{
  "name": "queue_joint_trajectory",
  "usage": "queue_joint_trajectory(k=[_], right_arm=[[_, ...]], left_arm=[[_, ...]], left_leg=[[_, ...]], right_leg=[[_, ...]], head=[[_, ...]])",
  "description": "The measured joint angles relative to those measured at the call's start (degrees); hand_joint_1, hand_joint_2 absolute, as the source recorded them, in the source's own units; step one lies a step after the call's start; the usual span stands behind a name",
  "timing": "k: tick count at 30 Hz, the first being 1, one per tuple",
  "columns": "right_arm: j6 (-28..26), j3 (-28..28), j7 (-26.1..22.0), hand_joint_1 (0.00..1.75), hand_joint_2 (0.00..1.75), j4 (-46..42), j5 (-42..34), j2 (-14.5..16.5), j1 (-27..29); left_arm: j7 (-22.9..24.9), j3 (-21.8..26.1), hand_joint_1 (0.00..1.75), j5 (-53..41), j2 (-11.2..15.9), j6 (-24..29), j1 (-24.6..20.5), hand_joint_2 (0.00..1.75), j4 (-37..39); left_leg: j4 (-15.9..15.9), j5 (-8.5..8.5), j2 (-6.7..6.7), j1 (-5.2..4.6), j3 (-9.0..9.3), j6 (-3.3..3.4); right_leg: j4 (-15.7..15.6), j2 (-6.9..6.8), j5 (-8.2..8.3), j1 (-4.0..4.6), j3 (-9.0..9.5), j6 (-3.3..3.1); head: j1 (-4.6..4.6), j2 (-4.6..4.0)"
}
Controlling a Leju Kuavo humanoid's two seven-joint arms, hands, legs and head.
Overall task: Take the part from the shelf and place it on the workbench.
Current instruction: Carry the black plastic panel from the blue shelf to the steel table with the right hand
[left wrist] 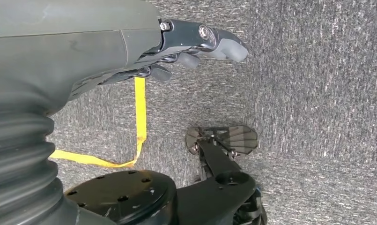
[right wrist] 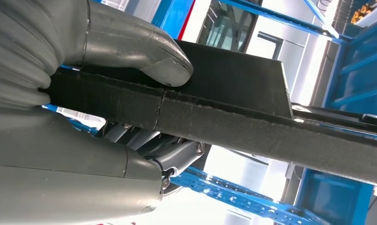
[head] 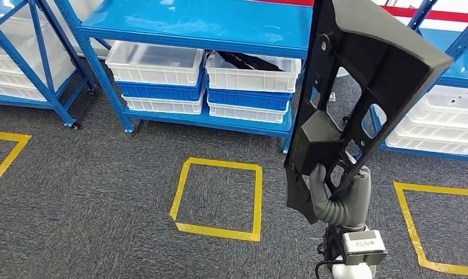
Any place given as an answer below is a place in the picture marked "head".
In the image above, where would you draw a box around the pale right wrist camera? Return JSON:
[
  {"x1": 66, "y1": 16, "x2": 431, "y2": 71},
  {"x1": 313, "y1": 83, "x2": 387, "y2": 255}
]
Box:
[{"x1": 341, "y1": 229, "x2": 388, "y2": 266}]

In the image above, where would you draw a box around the black plastic frame part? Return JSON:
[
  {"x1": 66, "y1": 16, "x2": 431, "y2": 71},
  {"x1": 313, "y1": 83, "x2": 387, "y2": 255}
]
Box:
[{"x1": 284, "y1": 0, "x2": 453, "y2": 226}]

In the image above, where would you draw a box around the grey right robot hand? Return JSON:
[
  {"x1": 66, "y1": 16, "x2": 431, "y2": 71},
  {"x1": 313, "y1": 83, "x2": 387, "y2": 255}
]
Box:
[{"x1": 309, "y1": 163, "x2": 372, "y2": 228}]

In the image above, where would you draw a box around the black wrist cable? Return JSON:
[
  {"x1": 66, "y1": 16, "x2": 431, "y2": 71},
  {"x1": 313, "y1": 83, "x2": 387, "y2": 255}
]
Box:
[{"x1": 315, "y1": 260, "x2": 337, "y2": 279}]

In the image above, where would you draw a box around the yellow floor tape square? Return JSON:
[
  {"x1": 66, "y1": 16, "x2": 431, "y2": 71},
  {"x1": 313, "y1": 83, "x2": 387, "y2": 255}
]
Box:
[
  {"x1": 169, "y1": 156, "x2": 264, "y2": 243},
  {"x1": 0, "y1": 130, "x2": 33, "y2": 195},
  {"x1": 393, "y1": 181, "x2": 468, "y2": 277}
]

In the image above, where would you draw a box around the blue metal shelf rack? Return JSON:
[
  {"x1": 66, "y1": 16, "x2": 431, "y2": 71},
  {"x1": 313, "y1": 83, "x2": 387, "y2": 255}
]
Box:
[
  {"x1": 368, "y1": 0, "x2": 468, "y2": 164},
  {"x1": 0, "y1": 0, "x2": 97, "y2": 131},
  {"x1": 52, "y1": 0, "x2": 315, "y2": 155}
]

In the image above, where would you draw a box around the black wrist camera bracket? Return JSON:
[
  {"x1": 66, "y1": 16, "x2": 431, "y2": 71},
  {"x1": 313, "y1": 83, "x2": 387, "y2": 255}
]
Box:
[{"x1": 317, "y1": 227, "x2": 348, "y2": 270}]

